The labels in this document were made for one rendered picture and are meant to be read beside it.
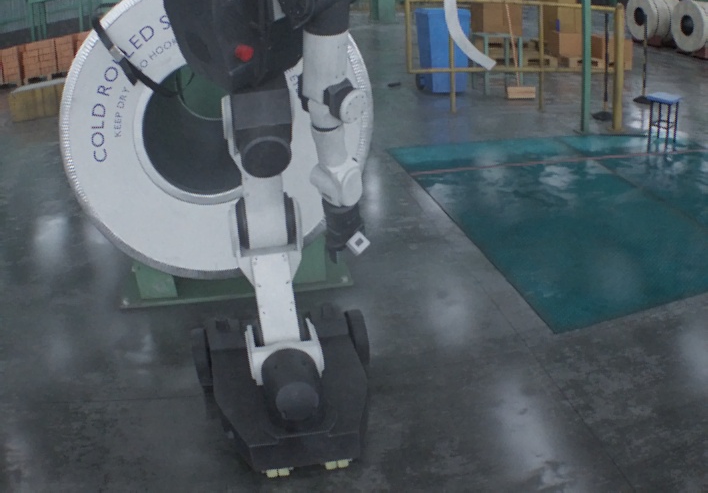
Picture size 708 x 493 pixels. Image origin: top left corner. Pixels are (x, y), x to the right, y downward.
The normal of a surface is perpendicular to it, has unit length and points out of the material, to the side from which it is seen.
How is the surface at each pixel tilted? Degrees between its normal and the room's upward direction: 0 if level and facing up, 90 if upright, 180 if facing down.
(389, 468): 0
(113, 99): 90
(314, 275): 90
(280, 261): 66
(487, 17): 90
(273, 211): 83
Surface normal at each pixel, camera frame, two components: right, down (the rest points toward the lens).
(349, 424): -0.04, -0.92
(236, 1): 0.75, 0.48
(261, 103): 0.20, -0.04
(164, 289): 0.21, 0.37
